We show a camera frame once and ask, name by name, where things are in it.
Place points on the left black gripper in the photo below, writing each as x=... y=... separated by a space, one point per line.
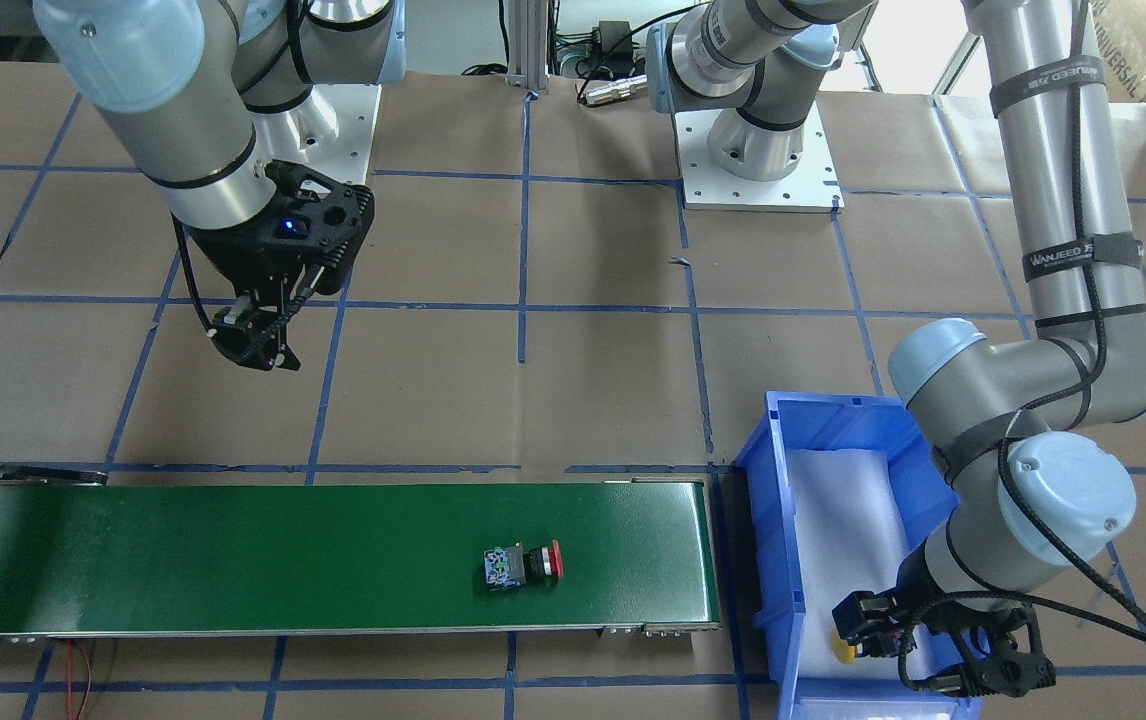
x=914 y=580

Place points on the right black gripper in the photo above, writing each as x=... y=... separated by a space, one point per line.
x=231 y=256

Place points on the yellow push button switch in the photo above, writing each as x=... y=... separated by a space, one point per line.
x=843 y=651

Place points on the red push button switch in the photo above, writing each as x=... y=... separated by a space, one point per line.
x=511 y=567

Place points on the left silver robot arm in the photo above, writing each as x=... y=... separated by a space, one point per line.
x=1037 y=500

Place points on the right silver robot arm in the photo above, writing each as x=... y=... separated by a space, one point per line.
x=242 y=114

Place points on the white foam pad bin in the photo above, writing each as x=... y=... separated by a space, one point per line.
x=850 y=537

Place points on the blue plastic bin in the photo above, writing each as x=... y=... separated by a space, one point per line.
x=805 y=421

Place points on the green conveyor belt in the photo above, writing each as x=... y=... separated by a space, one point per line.
x=191 y=561

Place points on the black power adapter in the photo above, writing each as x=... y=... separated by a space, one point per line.
x=612 y=41

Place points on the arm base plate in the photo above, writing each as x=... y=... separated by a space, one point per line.
x=331 y=131
x=727 y=164

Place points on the aluminium frame post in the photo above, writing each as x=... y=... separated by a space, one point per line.
x=528 y=26

